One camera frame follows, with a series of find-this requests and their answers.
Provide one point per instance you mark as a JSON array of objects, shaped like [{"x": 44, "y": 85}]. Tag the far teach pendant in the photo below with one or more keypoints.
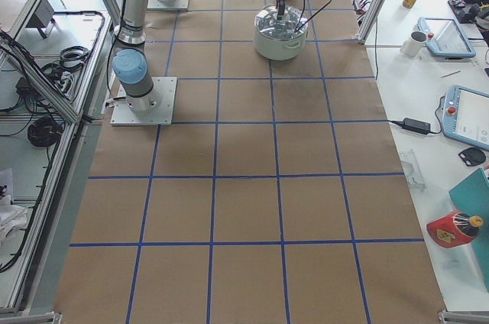
[{"x": 448, "y": 40}]

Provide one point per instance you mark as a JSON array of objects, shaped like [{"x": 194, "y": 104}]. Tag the black power adapter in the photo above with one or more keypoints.
[{"x": 413, "y": 125}]

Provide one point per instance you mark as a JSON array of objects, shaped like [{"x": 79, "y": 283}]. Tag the clear plastic holder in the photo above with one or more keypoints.
[{"x": 411, "y": 170}]

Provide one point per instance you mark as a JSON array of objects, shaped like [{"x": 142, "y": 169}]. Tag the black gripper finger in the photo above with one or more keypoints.
[{"x": 280, "y": 10}]

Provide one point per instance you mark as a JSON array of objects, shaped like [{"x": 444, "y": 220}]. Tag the teach pendant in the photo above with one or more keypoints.
[
  {"x": 465, "y": 116},
  {"x": 448, "y": 40}
]

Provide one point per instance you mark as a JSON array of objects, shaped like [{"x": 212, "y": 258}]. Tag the black round object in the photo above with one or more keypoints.
[{"x": 472, "y": 156}]

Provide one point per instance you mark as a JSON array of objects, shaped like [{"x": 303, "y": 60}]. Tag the white mug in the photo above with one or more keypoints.
[{"x": 413, "y": 44}]

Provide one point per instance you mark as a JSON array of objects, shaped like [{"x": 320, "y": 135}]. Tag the teal folder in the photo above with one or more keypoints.
[{"x": 471, "y": 197}]

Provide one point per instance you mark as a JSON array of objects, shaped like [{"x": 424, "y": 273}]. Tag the pale green cooking pot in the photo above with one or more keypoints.
[{"x": 277, "y": 49}]

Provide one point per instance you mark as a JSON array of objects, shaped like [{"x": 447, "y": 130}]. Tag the near teach pendant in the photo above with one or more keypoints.
[{"x": 465, "y": 116}]

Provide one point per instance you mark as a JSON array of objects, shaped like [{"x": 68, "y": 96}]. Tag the glass pot lid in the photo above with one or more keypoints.
[{"x": 292, "y": 25}]

